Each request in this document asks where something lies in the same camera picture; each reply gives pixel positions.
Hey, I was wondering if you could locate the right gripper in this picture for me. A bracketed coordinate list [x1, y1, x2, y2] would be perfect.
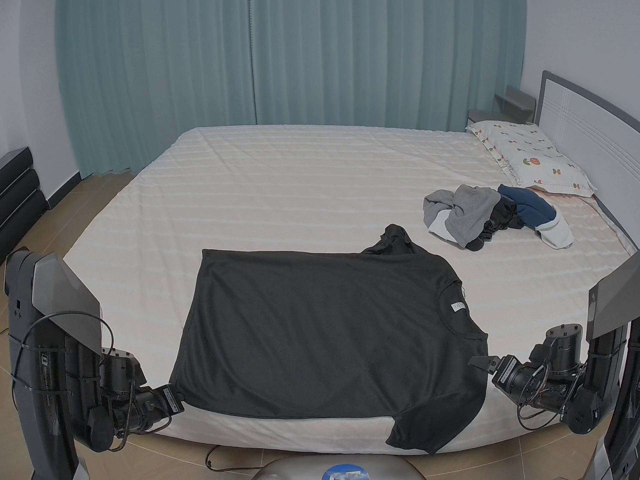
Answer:
[501, 364, 543, 405]

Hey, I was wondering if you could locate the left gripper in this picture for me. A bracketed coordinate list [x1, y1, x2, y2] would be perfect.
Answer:
[134, 389, 171, 426]

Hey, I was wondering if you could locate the black T-shirt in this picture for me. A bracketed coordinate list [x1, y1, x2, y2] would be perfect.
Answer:
[168, 223, 490, 455]

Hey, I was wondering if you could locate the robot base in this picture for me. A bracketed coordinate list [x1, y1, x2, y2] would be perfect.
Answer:
[250, 457, 422, 480]

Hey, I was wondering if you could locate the pile of clothes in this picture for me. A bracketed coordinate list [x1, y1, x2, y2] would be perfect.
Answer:
[422, 183, 575, 252]

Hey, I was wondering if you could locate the bed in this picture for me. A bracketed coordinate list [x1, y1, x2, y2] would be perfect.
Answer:
[60, 70, 640, 456]

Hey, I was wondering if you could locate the white printed pillow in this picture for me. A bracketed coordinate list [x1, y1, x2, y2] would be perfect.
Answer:
[465, 119, 598, 199]

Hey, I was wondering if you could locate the black chest of drawers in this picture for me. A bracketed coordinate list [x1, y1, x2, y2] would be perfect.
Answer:
[0, 147, 50, 254]

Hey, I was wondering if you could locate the grey bedside table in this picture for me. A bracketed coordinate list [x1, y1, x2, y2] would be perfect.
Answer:
[467, 85, 538, 125]

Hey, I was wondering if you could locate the blue-green curtain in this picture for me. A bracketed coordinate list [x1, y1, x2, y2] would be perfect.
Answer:
[252, 0, 528, 131]
[55, 0, 258, 179]

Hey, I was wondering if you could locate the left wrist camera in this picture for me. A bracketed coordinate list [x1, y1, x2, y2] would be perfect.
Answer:
[160, 384, 187, 416]

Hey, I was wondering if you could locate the black cable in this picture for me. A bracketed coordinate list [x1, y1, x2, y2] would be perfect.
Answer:
[206, 444, 262, 475]
[516, 365, 568, 431]
[9, 310, 175, 454]

